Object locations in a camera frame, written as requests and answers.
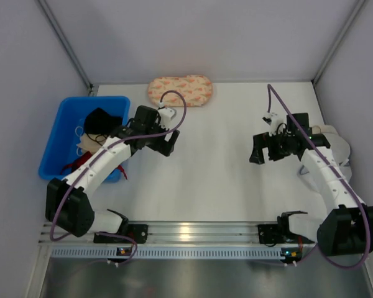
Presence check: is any black bra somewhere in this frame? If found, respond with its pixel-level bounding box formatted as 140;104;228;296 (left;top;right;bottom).
83;108;123;145

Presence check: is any red bra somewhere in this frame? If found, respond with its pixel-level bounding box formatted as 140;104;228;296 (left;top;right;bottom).
60;151;128;183

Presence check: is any beige bra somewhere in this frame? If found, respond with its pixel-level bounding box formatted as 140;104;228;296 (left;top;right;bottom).
76;133;99;153

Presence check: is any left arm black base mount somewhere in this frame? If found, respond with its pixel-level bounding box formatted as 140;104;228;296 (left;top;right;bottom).
93;223;149;244

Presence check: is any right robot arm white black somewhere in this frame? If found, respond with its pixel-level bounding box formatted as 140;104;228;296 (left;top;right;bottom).
249;112;373;256

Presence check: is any blue plastic bin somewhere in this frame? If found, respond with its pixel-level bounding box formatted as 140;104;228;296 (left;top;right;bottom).
39;96;131;181

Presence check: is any floral patterned laundry bag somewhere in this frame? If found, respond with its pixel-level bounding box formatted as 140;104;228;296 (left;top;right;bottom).
147;74;213;107

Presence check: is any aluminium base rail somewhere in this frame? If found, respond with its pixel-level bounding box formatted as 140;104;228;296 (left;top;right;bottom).
39;222;315;263

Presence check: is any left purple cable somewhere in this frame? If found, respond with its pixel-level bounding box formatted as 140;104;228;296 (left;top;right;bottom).
49;90;188;264

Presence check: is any purple cable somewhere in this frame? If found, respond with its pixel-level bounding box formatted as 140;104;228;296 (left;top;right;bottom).
49;90;188;264
267;83;372;268

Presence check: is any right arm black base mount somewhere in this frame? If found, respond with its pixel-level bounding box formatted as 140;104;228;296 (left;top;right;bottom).
257;223;314;246

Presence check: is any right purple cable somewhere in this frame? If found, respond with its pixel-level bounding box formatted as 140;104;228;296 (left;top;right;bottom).
267;83;372;268

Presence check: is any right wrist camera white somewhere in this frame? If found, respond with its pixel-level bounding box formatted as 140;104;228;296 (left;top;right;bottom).
262;112;283;135

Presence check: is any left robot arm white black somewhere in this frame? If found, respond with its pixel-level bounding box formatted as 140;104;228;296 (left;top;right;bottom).
45;106;180;237

